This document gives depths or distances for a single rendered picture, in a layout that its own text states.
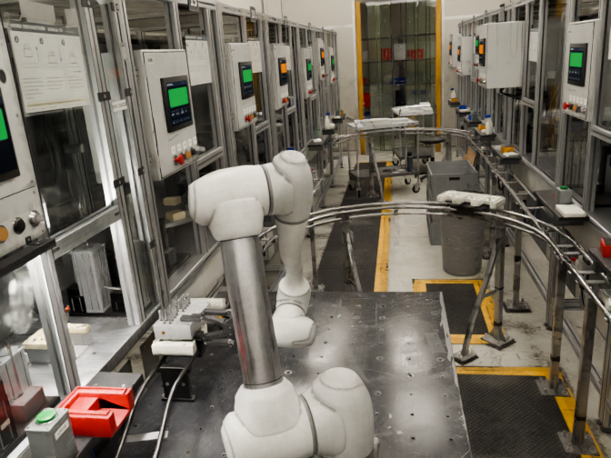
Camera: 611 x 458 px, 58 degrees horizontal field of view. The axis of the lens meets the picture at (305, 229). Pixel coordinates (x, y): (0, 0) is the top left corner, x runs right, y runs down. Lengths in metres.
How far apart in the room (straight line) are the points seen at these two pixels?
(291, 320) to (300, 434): 0.46
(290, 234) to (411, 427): 0.68
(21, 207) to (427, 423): 1.26
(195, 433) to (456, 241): 3.03
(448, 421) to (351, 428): 0.41
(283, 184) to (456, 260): 3.21
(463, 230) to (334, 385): 3.06
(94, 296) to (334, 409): 1.02
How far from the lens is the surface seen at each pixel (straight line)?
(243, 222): 1.36
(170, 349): 1.90
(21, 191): 1.46
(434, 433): 1.75
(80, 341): 1.93
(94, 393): 1.57
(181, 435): 1.83
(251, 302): 1.38
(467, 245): 4.43
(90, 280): 2.08
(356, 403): 1.46
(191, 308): 2.01
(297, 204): 1.43
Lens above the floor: 1.75
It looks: 17 degrees down
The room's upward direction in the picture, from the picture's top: 4 degrees counter-clockwise
